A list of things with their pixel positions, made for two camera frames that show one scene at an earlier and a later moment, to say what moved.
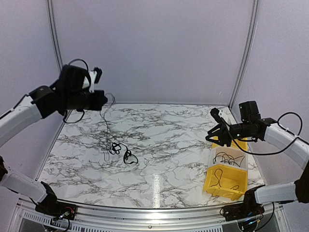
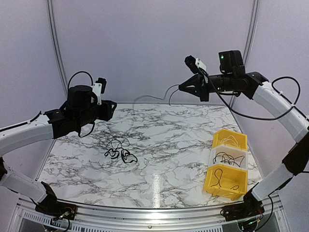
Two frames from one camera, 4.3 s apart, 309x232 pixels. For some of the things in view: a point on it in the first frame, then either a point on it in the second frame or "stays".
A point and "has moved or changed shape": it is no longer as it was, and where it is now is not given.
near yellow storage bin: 226,181 stays
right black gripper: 224,138 -> 202,92
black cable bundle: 115,148 has moved or changed shape
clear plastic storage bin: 229,156 stays
